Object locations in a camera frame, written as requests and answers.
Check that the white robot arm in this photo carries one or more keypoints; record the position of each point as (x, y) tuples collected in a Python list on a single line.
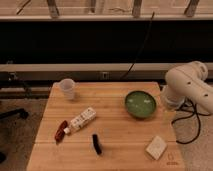
[(187, 81)]

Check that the black eraser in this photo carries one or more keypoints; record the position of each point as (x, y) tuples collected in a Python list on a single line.
[(96, 144)]

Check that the white glue bottle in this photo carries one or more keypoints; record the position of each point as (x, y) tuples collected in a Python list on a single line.
[(80, 120)]

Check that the green bowl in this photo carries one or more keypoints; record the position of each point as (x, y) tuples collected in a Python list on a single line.
[(140, 104)]

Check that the clear plastic measuring cup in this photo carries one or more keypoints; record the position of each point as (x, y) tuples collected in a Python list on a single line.
[(67, 88)]

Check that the white sponge block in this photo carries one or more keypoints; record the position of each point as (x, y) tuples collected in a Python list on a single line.
[(156, 147)]

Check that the black chair base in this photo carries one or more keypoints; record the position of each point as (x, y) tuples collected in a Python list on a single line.
[(21, 111)]

